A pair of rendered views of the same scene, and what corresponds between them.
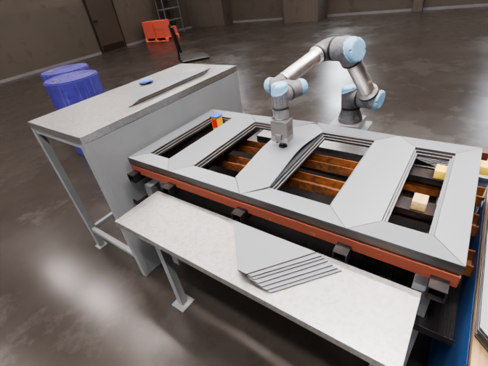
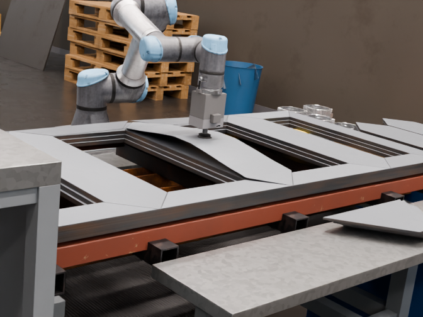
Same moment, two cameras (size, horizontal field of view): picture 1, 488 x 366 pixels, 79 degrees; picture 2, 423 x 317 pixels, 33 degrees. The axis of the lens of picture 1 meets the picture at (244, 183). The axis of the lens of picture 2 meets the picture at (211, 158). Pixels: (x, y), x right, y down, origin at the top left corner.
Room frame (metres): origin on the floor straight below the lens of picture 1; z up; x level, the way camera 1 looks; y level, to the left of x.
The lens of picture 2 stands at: (1.00, 1.88, 1.40)
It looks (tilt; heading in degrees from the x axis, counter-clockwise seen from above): 15 degrees down; 277
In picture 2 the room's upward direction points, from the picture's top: 6 degrees clockwise
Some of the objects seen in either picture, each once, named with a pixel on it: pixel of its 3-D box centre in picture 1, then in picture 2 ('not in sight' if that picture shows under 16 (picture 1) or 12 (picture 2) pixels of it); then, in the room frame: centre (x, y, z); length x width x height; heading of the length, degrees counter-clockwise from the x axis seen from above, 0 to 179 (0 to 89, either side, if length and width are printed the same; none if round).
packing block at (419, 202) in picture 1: (419, 202); not in sight; (0.85, -0.66, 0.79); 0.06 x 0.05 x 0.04; 140
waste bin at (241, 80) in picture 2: not in sight; (239, 89); (1.65, -4.88, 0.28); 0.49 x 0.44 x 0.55; 143
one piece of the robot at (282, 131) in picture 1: (279, 129); (209, 107); (1.28, -0.21, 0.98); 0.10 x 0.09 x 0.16; 142
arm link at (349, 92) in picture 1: (351, 95); (94, 87); (1.81, -0.76, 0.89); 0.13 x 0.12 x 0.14; 35
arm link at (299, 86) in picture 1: (293, 88); (193, 49); (1.36, -0.29, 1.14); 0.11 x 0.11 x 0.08; 35
